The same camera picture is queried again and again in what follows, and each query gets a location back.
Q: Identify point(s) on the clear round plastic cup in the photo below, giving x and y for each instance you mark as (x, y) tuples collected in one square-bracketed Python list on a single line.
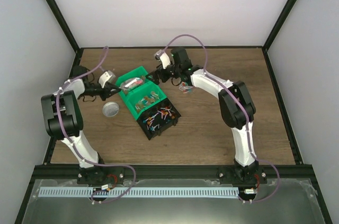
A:
[(185, 88)]

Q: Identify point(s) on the black lollipop bin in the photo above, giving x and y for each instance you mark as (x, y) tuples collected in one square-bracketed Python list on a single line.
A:
[(155, 120)]

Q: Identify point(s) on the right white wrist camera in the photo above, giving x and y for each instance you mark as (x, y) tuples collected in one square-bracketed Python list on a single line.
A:
[(162, 56)]

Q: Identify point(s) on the green two-compartment candy bin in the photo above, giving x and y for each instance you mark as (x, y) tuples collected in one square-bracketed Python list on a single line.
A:
[(133, 99)]

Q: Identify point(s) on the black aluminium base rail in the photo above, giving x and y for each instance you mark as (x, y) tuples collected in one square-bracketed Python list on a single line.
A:
[(169, 172)]

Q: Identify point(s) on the light blue slotted cable duct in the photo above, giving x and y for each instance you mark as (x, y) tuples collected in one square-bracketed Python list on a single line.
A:
[(141, 192)]

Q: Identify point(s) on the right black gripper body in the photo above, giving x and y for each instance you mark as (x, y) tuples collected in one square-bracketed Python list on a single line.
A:
[(178, 69)]

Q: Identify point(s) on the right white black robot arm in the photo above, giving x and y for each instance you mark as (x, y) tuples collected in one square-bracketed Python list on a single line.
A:
[(236, 105)]

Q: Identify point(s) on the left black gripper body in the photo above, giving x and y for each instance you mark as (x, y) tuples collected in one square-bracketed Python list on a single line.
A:
[(103, 96)]

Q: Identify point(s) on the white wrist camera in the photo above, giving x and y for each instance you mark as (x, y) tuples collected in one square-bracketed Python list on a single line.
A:
[(107, 77), (162, 56)]

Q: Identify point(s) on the silver metal scoop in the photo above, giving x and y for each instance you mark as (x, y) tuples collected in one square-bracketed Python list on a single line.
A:
[(130, 84)]

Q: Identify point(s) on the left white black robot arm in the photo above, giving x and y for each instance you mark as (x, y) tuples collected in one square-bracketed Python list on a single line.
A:
[(63, 119)]

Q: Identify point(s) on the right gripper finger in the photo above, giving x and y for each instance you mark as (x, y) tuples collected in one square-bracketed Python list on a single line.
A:
[(155, 72), (153, 78)]

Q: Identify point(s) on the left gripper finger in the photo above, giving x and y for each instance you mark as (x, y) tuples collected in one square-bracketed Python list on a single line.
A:
[(111, 92), (112, 87)]

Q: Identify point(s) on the clear round cup lid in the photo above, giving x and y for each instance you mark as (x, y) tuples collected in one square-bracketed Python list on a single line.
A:
[(110, 109)]

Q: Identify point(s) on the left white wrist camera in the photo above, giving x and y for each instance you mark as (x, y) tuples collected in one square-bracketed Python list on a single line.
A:
[(107, 77)]

